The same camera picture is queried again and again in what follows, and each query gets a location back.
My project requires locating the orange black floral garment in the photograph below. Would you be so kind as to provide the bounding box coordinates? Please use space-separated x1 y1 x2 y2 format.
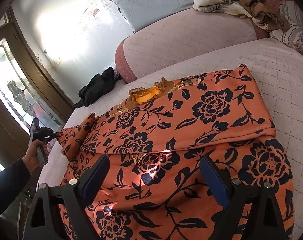
57 64 294 239

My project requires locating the dark left sleeve forearm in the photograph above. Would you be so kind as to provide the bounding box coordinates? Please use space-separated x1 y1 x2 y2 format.
0 159 31 215

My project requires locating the person's left hand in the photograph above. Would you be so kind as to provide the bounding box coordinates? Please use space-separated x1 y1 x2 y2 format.
22 140 49 173

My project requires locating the stained glass wooden door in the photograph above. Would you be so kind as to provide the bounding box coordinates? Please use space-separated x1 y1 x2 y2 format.
0 8 74 167

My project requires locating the black crumpled garment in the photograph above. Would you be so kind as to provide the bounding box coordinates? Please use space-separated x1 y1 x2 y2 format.
73 67 122 108

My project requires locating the pink quilted bed cover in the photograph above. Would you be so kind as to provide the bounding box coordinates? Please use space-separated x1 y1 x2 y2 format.
39 38 303 239

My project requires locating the pink quilted bolster roll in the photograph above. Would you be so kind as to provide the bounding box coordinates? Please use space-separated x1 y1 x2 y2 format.
115 9 269 83

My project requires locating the striped floral quilt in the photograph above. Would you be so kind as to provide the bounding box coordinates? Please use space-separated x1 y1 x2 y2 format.
270 1 303 55

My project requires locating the brown cream floral blanket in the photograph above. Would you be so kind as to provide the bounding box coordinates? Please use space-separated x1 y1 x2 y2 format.
193 0 289 32

